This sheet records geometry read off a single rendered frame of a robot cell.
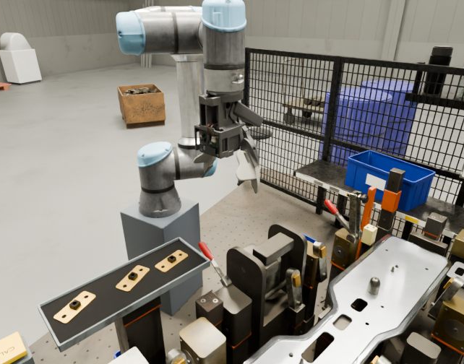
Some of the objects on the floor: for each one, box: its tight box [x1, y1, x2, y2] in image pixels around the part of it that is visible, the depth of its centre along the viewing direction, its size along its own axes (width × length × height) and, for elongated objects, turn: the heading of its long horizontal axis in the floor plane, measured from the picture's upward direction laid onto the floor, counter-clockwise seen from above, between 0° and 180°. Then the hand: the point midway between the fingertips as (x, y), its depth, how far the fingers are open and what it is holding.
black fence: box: [240, 47, 464, 260], centre depth 171 cm, size 14×197×155 cm, turn 43°
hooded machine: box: [0, 33, 42, 85], centre depth 914 cm, size 71×58×127 cm
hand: (232, 181), depth 75 cm, fingers open, 14 cm apart
